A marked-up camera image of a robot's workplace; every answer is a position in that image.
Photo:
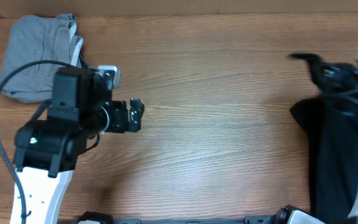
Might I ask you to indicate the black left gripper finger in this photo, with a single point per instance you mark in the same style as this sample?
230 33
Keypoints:
135 120
137 107

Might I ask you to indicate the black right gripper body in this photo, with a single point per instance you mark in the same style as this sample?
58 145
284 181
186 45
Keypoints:
344 84

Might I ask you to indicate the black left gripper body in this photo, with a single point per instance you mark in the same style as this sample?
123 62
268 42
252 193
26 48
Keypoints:
115 122

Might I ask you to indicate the black t-shirt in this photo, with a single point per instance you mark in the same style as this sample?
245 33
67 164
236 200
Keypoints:
333 157

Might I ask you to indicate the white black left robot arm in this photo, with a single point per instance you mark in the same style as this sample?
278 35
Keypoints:
81 108

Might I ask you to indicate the folded grey shorts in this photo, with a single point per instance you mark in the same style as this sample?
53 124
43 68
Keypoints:
34 38

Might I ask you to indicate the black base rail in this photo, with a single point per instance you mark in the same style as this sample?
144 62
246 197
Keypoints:
182 221

